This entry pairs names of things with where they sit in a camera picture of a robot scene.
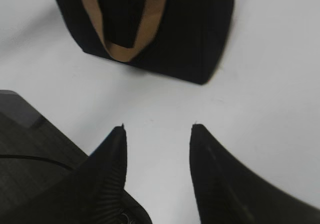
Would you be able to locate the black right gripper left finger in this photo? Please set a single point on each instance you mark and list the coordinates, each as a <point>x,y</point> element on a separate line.
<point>98,185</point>

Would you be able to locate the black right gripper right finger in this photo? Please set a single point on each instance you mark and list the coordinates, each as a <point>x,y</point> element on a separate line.
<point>226,191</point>

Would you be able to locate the black tote bag tan handles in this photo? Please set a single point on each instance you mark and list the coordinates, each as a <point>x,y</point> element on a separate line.
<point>179,38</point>

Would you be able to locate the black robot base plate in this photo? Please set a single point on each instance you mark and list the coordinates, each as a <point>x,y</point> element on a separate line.
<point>35,155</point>

